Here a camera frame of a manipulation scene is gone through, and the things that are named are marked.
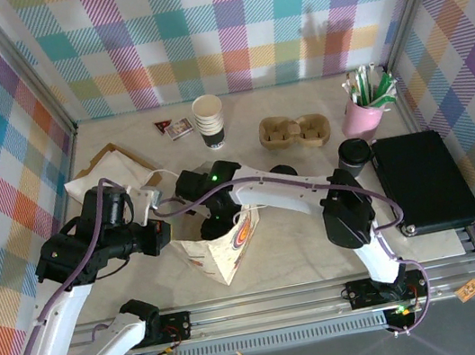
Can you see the brown cardboard cup carrier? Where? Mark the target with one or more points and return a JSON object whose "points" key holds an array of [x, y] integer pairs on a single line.
{"points": [[294, 134]]}

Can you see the colourful printed packet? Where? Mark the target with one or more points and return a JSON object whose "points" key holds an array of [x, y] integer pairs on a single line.
{"points": [[179, 128]]}

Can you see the orange tag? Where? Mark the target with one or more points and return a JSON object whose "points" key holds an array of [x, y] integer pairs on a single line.
{"points": [[468, 290]]}

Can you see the stack of paper cups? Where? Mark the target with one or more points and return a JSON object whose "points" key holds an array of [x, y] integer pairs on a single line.
{"points": [[208, 118]]}

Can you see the stack of black lids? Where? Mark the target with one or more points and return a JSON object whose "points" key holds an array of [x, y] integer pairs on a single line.
{"points": [[284, 170]]}

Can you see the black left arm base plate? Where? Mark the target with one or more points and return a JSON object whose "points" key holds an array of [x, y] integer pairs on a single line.
{"points": [[180, 326]]}

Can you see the white paper straw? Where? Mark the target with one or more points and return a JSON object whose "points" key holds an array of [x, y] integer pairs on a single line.
{"points": [[361, 84], [350, 92], [371, 80]]}

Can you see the black lidded coffee cup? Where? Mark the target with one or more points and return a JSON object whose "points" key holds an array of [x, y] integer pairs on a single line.
{"points": [[355, 158]]}

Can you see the black case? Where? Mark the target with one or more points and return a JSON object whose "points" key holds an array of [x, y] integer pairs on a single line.
{"points": [[425, 182]]}

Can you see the aluminium rail frame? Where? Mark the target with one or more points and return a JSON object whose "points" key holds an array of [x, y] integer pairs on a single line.
{"points": [[265, 314]]}

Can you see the red triangular packet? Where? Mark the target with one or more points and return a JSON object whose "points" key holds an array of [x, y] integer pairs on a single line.
{"points": [[163, 126]]}

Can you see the white napkins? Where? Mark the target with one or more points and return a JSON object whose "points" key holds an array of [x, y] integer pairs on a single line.
{"points": [[96, 176]]}

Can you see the pink cup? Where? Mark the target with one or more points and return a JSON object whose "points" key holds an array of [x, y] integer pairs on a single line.
{"points": [[363, 122]]}

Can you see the white flower-print paper bag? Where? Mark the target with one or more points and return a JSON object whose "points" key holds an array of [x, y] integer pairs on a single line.
{"points": [[223, 257]]}

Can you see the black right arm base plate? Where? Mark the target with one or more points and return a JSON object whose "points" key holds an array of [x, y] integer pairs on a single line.
{"points": [[359, 294]]}

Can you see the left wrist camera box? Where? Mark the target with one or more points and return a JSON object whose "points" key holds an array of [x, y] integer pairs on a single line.
{"points": [[141, 202]]}

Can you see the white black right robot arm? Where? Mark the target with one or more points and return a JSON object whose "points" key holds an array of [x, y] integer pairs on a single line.
{"points": [[276, 189]]}

